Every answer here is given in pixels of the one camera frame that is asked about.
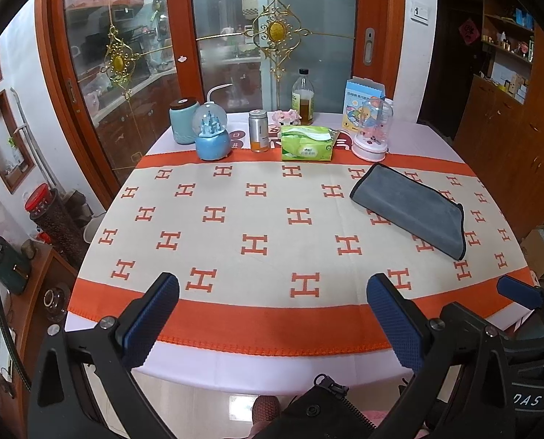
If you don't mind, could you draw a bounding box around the dark green handbag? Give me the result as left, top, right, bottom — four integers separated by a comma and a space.
0, 236, 31, 296

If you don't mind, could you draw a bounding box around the clear dome toy pink base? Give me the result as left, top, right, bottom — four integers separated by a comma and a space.
351, 96, 390, 162

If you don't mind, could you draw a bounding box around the cardboard box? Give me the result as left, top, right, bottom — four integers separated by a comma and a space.
520, 225, 544, 281

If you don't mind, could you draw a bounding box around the pink slipper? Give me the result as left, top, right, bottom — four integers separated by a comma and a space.
252, 395, 282, 433

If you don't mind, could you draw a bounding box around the green tissue pack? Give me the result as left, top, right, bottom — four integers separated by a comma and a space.
279, 125, 341, 163

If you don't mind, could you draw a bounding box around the black zipper bag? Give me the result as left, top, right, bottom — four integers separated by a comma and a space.
272, 374, 394, 439

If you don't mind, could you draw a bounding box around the wooden sideboard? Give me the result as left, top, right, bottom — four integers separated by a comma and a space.
0, 238, 78, 417

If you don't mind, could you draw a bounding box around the white wall light switch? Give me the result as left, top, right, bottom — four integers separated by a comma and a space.
411, 0, 433, 25

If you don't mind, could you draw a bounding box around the wooden glass sliding door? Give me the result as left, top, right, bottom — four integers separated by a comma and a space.
35, 0, 406, 211

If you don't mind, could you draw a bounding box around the blue and white carton box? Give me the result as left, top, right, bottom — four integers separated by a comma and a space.
342, 77, 386, 131

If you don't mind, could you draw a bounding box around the patterned orange table cloth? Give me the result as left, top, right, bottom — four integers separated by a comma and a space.
64, 111, 544, 405

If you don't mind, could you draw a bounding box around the teal cylindrical humidifier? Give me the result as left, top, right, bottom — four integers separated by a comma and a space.
169, 99, 203, 146

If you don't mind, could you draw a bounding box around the blue castle snow globe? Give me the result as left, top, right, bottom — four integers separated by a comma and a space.
191, 103, 232, 162

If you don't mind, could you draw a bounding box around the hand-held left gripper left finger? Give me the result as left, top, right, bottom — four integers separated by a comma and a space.
27, 272, 181, 439

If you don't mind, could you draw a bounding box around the clear glass jar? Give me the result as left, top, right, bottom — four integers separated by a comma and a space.
42, 282, 70, 324

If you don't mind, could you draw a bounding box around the wooden shelf cabinet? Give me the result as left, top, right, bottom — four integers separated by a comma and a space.
452, 0, 544, 242

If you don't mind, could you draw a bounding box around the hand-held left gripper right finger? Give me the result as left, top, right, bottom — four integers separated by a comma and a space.
365, 273, 516, 439

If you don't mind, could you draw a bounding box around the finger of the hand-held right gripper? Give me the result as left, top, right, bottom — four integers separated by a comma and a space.
496, 275, 544, 311

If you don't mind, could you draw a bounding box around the white bucket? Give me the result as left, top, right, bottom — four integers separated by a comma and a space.
83, 213, 109, 244

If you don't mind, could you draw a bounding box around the silver can with orange label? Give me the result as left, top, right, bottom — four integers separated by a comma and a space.
248, 110, 270, 153

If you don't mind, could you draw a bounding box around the orange and cream printed tablecloth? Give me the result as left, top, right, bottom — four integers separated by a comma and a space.
66, 151, 535, 360

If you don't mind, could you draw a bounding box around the glass bottle with amber liquid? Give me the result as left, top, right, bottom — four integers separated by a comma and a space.
291, 69, 315, 125

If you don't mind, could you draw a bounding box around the grey towel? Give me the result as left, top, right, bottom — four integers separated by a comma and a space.
349, 163, 465, 261

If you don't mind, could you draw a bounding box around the red-lid dark jar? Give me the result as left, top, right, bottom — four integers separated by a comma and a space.
24, 183, 86, 267

